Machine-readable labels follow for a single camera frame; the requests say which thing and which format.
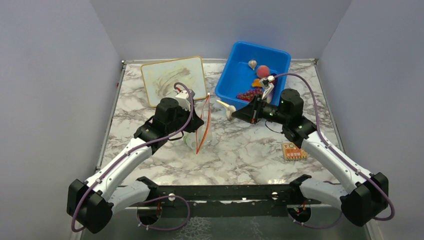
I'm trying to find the orange snack packet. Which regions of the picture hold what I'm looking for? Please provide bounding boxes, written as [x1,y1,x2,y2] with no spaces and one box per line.
[281,142,309,161]

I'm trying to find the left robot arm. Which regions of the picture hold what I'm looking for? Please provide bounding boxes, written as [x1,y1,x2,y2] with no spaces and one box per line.
[66,91,203,234]

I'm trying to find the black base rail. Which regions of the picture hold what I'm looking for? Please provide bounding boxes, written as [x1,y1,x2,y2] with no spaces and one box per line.
[134,184,319,219]

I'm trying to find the garlic bulb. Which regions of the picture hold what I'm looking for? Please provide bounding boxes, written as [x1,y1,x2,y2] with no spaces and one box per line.
[247,59,258,71]

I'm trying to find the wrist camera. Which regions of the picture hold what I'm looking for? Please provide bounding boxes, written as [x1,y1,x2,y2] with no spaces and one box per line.
[174,89,196,112]
[261,75,274,100]

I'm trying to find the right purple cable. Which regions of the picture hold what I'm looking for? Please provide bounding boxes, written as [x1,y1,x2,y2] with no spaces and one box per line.
[273,72,396,222]

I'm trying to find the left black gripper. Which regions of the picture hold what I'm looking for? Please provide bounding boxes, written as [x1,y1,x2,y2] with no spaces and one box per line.
[166,103,205,134]

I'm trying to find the blue plastic bin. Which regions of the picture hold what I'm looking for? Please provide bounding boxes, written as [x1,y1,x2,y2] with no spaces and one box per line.
[215,41,292,110]

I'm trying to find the pink peach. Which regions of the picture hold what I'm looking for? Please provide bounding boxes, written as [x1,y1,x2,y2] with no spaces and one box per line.
[256,65,271,79]

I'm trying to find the clear zip top bag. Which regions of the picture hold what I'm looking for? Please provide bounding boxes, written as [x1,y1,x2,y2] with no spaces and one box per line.
[183,92,214,155]

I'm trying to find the purple eggplant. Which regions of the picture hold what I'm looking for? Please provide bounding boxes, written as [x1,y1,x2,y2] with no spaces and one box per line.
[266,73,278,104]

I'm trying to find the red grape bunch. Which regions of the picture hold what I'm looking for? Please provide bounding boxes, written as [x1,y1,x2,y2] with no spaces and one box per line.
[236,87,263,102]

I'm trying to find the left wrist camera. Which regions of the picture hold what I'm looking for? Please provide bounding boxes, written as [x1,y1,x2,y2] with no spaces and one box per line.
[174,89,196,112]

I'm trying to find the purple cable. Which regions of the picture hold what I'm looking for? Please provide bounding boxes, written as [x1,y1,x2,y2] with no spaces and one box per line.
[70,82,195,233]
[273,72,396,222]

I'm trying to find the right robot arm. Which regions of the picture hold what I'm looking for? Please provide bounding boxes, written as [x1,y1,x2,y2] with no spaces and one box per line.
[231,89,389,227]

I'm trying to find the orange food piece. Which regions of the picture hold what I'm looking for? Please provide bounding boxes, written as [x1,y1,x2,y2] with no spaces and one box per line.
[251,78,263,88]

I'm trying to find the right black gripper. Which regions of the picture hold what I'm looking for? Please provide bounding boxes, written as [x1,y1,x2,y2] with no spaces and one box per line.
[232,94,289,125]

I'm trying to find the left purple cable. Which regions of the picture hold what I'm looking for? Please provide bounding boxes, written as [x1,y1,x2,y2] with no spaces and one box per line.
[70,82,195,233]

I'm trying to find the small whiteboard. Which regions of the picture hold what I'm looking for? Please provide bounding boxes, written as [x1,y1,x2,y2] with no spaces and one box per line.
[140,56,208,107]

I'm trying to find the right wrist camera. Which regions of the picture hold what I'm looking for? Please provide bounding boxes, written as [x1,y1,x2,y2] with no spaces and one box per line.
[261,75,274,100]

